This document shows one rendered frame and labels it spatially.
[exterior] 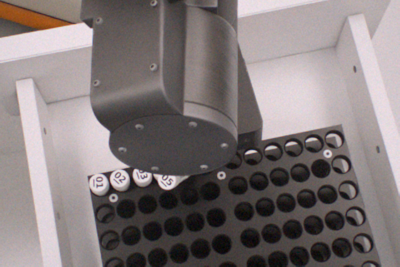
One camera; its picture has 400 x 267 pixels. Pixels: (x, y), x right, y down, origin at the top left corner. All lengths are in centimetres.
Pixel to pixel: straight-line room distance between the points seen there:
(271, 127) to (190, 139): 29
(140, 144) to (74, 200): 27
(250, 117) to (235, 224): 11
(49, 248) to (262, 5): 22
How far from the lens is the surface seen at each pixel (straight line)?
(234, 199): 57
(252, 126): 47
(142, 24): 36
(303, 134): 58
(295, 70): 67
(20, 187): 153
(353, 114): 66
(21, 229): 151
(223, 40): 38
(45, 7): 144
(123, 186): 56
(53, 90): 64
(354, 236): 57
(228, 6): 42
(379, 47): 77
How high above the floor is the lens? 145
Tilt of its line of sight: 72 degrees down
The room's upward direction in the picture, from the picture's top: 1 degrees clockwise
